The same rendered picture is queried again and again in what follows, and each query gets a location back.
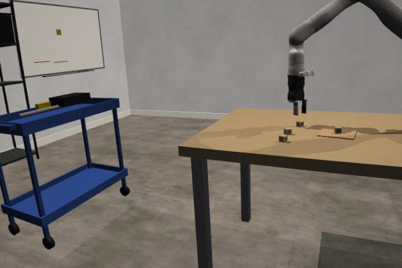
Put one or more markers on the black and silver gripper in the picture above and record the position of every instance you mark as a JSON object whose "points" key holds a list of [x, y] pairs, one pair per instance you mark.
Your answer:
{"points": [[296, 79]]}

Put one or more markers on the tan square mat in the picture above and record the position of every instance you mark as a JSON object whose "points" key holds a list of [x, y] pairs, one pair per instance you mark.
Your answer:
{"points": [[329, 132]]}

